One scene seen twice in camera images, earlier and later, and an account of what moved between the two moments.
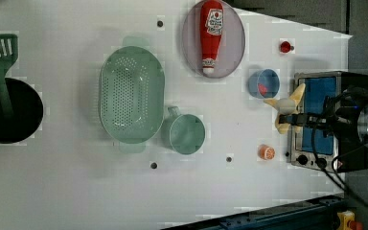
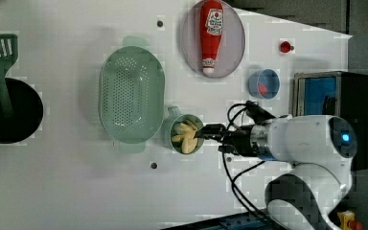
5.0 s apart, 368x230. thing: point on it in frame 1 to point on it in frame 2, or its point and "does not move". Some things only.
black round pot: [27, 113] does not move
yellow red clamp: [347, 221] does not move
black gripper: [342, 115] to [238, 141]
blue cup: [264, 83] does not move
